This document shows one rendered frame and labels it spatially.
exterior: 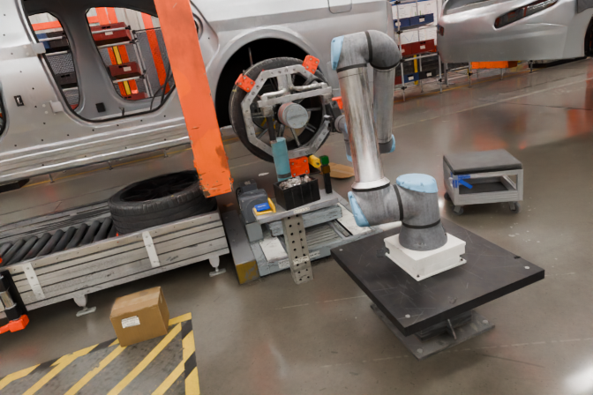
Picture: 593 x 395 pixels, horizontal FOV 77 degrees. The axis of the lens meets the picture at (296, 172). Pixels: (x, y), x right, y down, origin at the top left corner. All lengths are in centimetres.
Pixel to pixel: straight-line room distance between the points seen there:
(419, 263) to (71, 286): 183
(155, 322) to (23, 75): 159
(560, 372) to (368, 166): 97
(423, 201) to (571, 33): 290
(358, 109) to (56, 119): 187
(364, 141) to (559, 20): 291
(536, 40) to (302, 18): 226
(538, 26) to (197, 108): 309
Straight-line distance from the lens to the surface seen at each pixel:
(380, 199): 146
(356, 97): 144
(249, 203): 232
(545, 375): 171
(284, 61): 233
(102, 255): 236
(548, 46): 413
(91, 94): 437
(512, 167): 265
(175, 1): 204
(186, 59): 201
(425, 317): 139
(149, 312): 203
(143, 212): 237
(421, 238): 155
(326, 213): 252
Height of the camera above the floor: 119
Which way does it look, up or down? 18 degrees down
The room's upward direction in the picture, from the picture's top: 10 degrees counter-clockwise
